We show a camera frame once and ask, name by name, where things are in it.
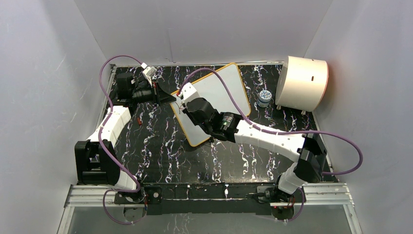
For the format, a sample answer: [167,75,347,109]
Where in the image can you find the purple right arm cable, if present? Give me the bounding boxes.
[176,67,364,222]

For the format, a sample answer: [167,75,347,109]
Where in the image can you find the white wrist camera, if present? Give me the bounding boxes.
[141,62,157,87]
[177,83,200,105]

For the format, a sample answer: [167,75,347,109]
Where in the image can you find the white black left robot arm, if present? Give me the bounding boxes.
[75,72,176,203]

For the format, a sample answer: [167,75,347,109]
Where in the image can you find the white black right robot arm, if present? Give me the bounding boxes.
[184,97,326,202]

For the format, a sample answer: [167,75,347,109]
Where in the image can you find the white cylindrical drum container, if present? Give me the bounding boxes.
[275,56,329,112]

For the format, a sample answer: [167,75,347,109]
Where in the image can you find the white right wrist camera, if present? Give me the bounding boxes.
[177,83,200,105]

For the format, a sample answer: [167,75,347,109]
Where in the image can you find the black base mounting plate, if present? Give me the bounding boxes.
[114,182,302,216]

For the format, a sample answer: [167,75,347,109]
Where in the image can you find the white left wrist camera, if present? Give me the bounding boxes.
[141,62,157,87]

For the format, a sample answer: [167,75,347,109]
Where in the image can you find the blue white patterned jar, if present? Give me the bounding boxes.
[257,90,272,108]

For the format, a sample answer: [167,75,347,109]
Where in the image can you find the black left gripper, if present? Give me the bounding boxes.
[132,80,177,108]

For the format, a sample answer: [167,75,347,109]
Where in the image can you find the yellow framed whiteboard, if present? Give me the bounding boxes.
[170,63,251,147]

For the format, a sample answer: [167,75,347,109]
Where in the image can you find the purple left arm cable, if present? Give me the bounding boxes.
[98,55,144,225]

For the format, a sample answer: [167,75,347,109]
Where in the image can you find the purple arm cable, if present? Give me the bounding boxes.
[176,67,364,222]
[98,55,144,225]

